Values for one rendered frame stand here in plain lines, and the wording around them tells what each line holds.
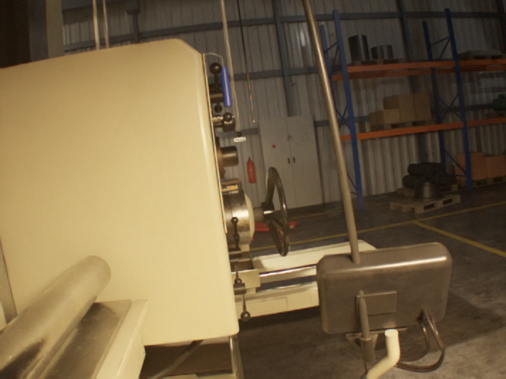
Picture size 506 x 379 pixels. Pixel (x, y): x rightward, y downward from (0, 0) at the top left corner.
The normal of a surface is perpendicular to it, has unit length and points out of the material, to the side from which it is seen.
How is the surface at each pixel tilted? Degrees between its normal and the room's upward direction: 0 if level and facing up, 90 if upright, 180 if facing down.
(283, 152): 90
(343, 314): 109
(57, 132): 90
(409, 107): 90
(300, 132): 90
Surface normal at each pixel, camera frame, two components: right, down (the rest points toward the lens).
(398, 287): -0.13, 0.40
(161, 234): 0.08, 0.05
